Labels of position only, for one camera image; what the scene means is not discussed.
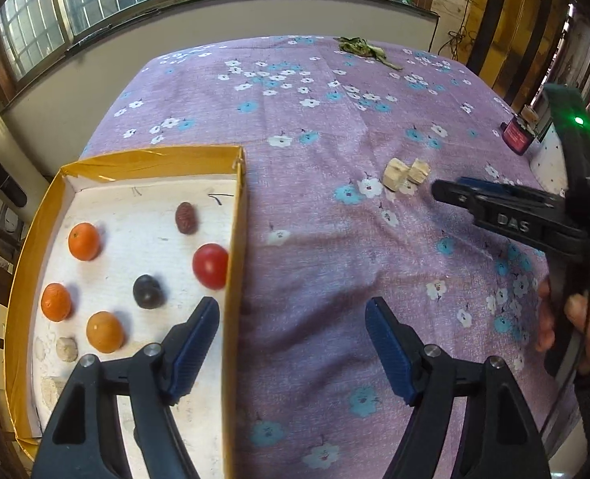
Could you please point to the pile of green leaves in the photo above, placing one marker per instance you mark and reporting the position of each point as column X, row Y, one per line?
column 360, row 47

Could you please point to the yellow cardboard box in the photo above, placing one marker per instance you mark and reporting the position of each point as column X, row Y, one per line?
column 125, row 219

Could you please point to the standing air conditioner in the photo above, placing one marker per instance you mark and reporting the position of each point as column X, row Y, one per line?
column 5, row 144

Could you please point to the brown cork stopper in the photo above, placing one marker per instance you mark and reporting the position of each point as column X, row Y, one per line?
column 529, row 112

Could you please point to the large beige cylinder chunk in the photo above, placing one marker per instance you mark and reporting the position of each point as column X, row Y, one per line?
column 53, row 390

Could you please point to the orange mandarin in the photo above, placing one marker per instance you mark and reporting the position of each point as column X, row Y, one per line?
column 84, row 241
column 56, row 301

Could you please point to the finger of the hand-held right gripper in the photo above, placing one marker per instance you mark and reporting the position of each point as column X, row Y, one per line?
column 514, row 193
column 494, row 214

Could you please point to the purple floral cloth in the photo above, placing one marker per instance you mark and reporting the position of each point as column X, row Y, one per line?
column 325, row 259

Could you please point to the red tomato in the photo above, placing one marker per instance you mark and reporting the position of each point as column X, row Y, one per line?
column 210, row 265

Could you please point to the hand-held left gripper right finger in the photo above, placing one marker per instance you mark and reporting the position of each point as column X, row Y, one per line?
column 390, row 349

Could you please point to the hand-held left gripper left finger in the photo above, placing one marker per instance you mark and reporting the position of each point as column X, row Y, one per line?
column 195, row 349

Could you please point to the black jar with red label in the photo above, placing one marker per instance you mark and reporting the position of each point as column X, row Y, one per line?
column 517, row 134

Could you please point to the white speckled container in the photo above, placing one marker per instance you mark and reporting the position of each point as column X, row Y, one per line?
column 549, row 154

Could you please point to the red dried date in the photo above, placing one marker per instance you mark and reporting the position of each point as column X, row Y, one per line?
column 186, row 218

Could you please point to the dull yellowish brown fruit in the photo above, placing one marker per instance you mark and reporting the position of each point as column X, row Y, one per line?
column 105, row 331

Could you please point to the round small beige chunk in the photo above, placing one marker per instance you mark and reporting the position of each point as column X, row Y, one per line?
column 67, row 348

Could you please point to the dark purple plum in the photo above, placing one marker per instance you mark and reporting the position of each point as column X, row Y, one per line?
column 148, row 291

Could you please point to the beige chunk with brown patch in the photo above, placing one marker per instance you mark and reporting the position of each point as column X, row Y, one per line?
column 394, row 174

